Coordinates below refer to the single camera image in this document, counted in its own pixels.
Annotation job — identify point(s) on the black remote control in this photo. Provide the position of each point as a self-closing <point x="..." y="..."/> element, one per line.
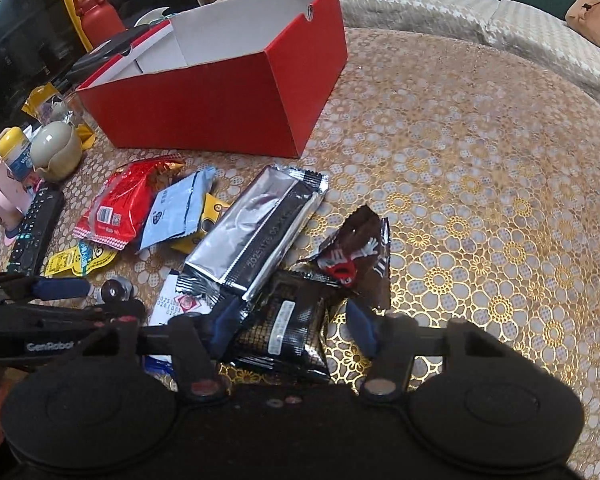
<point x="35" y="230"/>

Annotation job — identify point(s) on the red water bottle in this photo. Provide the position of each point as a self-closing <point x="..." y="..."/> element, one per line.
<point x="97" y="20"/>

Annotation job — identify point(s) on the pink mug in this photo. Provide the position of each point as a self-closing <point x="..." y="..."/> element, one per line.
<point x="2" y="200"/>

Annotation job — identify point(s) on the dark cabinet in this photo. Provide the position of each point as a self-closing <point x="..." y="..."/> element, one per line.
<point x="10" y="35"/>

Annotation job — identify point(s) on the white packet with red label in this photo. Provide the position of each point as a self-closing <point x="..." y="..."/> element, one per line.
<point x="172" y="300"/>

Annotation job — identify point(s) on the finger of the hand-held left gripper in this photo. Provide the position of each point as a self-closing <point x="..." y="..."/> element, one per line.
<point x="117" y="291"/>
<point x="62" y="287"/>

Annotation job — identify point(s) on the red cardboard box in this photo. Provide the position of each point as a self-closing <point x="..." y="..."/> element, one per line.
<point x="205" y="100"/>

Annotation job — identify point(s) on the red snack packet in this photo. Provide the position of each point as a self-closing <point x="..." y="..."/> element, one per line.
<point x="115" y="205"/>

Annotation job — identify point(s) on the black snack packet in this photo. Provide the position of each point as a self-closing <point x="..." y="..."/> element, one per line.
<point x="280" y="325"/>

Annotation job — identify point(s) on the yellow snack packet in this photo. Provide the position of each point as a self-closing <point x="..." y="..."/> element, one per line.
<point x="214" y="210"/>

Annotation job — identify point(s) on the black plastic appliance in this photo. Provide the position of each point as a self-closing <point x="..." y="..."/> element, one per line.
<point x="105" y="55"/>

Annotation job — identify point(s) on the beige ceramic pot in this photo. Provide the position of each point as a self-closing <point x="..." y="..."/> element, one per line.
<point x="55" y="147"/>

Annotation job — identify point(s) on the small yellow cartoon packet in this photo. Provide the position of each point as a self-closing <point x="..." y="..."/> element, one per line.
<point x="65" y="262"/>

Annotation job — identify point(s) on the yellow foil packet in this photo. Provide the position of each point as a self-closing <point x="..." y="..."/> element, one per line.
<point x="35" y="100"/>

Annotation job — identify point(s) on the light blue snack packet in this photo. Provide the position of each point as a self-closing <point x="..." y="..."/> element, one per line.
<point x="175" y="210"/>

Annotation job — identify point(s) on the beige handbag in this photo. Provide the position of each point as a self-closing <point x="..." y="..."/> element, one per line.
<point x="585" y="15"/>

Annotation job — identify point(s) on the clear glass cup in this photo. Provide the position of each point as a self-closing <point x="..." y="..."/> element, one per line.
<point x="60" y="107"/>

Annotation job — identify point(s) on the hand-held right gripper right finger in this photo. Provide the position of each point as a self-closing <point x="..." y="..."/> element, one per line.
<point x="362" y="327"/>

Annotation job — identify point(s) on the silver snack packet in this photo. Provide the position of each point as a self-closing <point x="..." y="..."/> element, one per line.
<point x="240" y="230"/>

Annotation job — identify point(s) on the brown candy packet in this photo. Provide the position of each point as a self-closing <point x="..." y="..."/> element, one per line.
<point x="365" y="235"/>

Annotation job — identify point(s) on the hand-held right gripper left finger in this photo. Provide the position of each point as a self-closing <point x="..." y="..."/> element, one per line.
<point x="225" y="327"/>

